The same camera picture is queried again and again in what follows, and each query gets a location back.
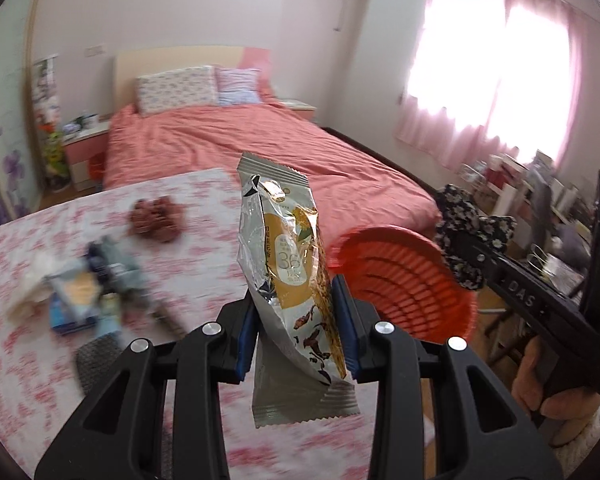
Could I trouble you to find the silver yellow snack packet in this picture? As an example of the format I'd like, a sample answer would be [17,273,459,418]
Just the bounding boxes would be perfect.
[237,153,360,427]

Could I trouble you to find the red striped scrunchie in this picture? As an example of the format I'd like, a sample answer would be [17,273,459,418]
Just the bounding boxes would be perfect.
[128,196,185,243]

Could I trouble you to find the black white floral scrunchie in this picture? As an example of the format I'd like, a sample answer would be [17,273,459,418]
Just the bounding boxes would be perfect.
[434,184,517,290]

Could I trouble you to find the right hand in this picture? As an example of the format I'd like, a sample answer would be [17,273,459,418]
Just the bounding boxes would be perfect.
[510,334,600,449]

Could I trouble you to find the orange plastic basket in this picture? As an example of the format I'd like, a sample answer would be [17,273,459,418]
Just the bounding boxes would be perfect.
[327,226,478,344]

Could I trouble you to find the cluttered desk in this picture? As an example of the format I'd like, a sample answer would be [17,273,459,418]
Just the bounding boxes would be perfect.
[454,148,600,306]

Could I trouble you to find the pink floral tablecloth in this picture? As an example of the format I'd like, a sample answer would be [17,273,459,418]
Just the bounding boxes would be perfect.
[0,167,382,480]

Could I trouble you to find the salmon bed cover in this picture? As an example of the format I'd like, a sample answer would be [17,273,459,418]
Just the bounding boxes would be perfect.
[104,98,440,246]

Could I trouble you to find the light blue tube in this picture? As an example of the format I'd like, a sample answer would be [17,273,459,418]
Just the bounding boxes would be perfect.
[95,292,122,337]

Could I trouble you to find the grey navy sock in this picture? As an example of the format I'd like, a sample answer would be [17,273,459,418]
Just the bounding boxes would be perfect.
[85,236,154,310]

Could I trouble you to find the black dotted mat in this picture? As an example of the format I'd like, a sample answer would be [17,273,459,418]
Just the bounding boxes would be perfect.
[74,333,123,394]

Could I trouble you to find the blue tissue pack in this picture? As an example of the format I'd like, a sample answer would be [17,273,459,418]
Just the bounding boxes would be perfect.
[46,269,100,336]

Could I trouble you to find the pink nightstand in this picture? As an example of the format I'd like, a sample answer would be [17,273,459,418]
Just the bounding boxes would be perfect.
[62,120,110,191]

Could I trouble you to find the pink striped pillow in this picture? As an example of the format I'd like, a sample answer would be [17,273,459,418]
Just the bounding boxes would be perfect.
[215,67,262,106]

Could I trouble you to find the floral pillow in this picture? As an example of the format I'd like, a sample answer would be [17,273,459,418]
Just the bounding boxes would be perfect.
[135,65,219,117]

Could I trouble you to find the stuffed toys column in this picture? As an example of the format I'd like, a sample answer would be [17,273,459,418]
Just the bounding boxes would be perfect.
[31,55,71,192]

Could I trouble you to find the floral wardrobe doors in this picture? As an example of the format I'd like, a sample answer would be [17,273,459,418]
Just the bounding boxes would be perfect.
[0,0,43,226]

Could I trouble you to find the beige pink headboard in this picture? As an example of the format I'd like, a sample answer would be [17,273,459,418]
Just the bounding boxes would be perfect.
[112,46,271,112]

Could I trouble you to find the pink curtain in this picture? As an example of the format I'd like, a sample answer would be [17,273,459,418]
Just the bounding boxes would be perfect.
[396,0,585,170]

